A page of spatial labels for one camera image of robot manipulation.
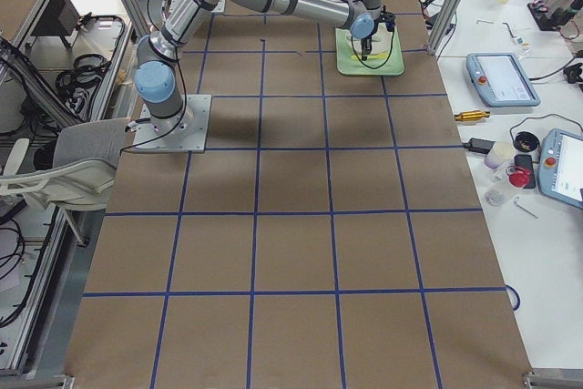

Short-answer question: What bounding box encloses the white lavender cup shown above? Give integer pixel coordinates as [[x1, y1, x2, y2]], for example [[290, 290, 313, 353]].
[[485, 141, 516, 169]]

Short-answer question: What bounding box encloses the grey office chair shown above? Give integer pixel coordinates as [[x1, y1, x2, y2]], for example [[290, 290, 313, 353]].
[[1, 118, 129, 247]]

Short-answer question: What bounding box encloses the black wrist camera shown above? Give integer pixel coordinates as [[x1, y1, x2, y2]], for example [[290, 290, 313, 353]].
[[379, 7, 395, 33]]

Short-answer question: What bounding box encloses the black power adapter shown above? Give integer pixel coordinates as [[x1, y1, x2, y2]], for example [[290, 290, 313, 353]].
[[462, 138, 495, 155]]

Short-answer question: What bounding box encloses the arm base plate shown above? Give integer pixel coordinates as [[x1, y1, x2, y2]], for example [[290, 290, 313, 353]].
[[211, 0, 227, 15], [132, 94, 211, 153]]

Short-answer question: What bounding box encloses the aluminium frame post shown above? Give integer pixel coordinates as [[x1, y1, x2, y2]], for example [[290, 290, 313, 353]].
[[425, 0, 484, 56]]

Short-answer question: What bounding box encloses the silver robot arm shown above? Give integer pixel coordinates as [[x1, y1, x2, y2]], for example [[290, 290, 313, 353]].
[[134, 0, 384, 120]]

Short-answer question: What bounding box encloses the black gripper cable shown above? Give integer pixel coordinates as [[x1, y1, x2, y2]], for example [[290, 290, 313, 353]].
[[353, 5, 396, 72]]

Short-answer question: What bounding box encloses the lower teach pendant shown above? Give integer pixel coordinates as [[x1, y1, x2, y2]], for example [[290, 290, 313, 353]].
[[537, 128, 583, 209]]

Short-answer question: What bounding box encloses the red round cap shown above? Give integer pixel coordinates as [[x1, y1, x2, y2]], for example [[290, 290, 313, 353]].
[[508, 166, 531, 189]]

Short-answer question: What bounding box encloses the gold cylindrical tool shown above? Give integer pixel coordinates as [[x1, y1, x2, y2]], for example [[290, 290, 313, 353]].
[[454, 110, 491, 123]]

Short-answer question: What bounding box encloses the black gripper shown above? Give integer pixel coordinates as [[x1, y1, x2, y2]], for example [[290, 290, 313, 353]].
[[361, 36, 373, 60]]

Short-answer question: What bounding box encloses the upper teach pendant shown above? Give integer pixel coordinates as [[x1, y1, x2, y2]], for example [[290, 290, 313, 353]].
[[466, 53, 540, 107]]

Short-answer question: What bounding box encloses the white round plate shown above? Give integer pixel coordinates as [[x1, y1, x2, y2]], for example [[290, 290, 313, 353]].
[[344, 27, 394, 57]]

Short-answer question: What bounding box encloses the black round dish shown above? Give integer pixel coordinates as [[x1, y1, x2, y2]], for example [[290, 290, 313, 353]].
[[513, 131, 540, 153]]

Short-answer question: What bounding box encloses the yellow plastic fork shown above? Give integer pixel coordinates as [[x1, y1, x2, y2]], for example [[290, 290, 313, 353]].
[[351, 53, 387, 61]]

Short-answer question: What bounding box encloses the light green serving tray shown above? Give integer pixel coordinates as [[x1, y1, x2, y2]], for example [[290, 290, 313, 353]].
[[335, 25, 404, 76]]

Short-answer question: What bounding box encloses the teach pendant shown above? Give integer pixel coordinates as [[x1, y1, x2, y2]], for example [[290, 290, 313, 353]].
[[537, 128, 583, 209], [466, 53, 540, 107]]

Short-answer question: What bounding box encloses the silver allen key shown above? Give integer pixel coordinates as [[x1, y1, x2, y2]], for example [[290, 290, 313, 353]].
[[513, 196, 539, 220]]

